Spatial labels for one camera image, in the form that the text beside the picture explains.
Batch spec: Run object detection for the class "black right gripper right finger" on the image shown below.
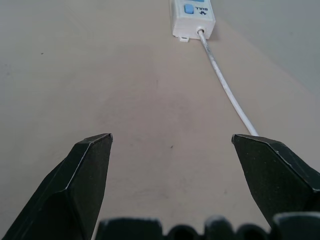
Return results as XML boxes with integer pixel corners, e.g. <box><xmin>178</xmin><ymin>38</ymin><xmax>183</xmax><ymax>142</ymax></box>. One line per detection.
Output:
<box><xmin>231</xmin><ymin>133</ymin><xmax>320</xmax><ymax>229</ymax></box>

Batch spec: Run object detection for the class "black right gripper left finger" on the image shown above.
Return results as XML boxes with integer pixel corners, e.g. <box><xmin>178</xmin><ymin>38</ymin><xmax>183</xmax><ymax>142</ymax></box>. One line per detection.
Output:
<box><xmin>0</xmin><ymin>132</ymin><xmax>114</xmax><ymax>240</ymax></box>

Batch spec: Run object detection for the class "white power strip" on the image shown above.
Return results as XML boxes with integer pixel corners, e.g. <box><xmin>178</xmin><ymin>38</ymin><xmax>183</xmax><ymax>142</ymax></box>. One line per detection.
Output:
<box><xmin>168</xmin><ymin>0</ymin><xmax>216</xmax><ymax>43</ymax></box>

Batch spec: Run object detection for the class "white power cable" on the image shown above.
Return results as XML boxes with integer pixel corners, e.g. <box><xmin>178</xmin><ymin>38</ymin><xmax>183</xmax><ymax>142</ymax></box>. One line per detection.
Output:
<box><xmin>196</xmin><ymin>26</ymin><xmax>260</xmax><ymax>137</ymax></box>

